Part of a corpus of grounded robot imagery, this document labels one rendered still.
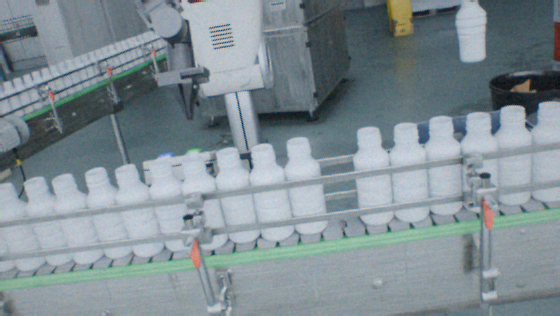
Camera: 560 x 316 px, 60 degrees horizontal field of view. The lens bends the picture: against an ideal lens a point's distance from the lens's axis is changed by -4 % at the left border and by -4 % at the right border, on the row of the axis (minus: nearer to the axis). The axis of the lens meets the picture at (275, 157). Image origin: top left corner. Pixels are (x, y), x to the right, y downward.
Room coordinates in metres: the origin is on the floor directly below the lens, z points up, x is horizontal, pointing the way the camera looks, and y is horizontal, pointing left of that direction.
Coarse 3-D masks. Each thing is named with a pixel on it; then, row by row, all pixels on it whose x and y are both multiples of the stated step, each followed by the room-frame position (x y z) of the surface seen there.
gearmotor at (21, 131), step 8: (0, 120) 2.03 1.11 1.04; (8, 120) 2.03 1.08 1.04; (16, 120) 2.05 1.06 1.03; (0, 128) 1.96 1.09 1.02; (8, 128) 1.95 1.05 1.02; (16, 128) 2.01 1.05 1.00; (24, 128) 2.04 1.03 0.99; (0, 136) 1.89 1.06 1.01; (8, 136) 1.92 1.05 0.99; (16, 136) 1.96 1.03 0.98; (24, 136) 2.04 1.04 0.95; (0, 144) 1.90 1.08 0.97; (8, 144) 1.91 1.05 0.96; (16, 144) 1.95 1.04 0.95; (0, 152) 1.92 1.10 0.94; (16, 152) 1.95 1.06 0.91; (24, 176) 1.96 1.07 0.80
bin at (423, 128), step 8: (488, 112) 1.31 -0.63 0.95; (496, 112) 1.30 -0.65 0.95; (456, 120) 1.32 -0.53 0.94; (464, 120) 1.31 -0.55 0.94; (496, 120) 1.30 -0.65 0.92; (416, 128) 1.33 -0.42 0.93; (424, 128) 1.33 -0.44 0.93; (456, 128) 1.32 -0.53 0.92; (464, 128) 1.31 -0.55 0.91; (496, 128) 1.30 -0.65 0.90; (528, 128) 1.18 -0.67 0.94; (424, 136) 1.33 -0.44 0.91; (464, 136) 1.31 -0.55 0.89; (488, 312) 0.80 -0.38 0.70
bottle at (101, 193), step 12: (96, 168) 0.83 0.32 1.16; (96, 180) 0.79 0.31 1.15; (108, 180) 0.81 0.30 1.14; (96, 192) 0.79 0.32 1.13; (108, 192) 0.80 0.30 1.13; (96, 204) 0.78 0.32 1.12; (108, 204) 0.78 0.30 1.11; (96, 216) 0.78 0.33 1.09; (108, 216) 0.78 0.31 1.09; (120, 216) 0.79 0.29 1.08; (96, 228) 0.79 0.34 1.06; (108, 228) 0.78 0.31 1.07; (120, 228) 0.79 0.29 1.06; (108, 240) 0.78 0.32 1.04; (108, 252) 0.78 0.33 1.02; (120, 252) 0.78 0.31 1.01
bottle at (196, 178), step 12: (192, 156) 0.80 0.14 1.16; (192, 168) 0.77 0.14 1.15; (204, 168) 0.78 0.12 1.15; (192, 180) 0.77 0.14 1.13; (204, 180) 0.77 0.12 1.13; (204, 192) 0.76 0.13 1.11; (204, 204) 0.76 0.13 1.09; (216, 204) 0.77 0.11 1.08; (216, 216) 0.76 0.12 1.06; (216, 240) 0.76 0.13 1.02
